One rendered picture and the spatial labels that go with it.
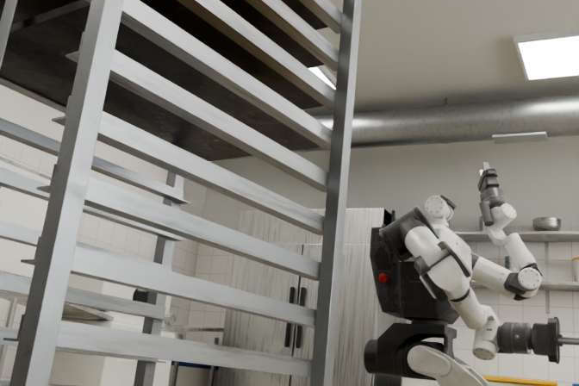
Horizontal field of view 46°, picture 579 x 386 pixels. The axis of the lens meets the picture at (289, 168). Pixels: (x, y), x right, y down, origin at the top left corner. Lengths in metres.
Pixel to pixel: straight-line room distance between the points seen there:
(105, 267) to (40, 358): 0.15
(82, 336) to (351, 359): 4.80
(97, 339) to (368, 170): 6.10
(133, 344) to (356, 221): 4.96
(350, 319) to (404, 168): 1.83
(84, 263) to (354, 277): 4.87
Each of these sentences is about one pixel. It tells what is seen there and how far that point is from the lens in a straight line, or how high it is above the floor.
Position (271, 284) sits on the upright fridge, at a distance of 5.98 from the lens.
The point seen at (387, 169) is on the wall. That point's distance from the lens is 6.84.
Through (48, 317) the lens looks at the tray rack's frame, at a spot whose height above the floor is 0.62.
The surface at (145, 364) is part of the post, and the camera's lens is 1.56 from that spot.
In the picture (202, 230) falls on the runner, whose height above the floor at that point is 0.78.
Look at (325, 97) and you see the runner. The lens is 1.38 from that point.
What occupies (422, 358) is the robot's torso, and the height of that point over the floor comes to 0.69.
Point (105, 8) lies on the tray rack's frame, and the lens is 0.92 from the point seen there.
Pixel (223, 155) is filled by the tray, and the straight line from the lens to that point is 1.52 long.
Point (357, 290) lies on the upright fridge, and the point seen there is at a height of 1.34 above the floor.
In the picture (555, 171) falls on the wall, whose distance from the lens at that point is 6.51.
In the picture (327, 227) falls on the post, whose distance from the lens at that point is 1.31.
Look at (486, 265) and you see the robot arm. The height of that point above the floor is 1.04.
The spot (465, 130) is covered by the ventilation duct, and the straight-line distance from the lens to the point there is 5.66.
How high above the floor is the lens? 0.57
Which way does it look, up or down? 17 degrees up
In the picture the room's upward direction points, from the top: 6 degrees clockwise
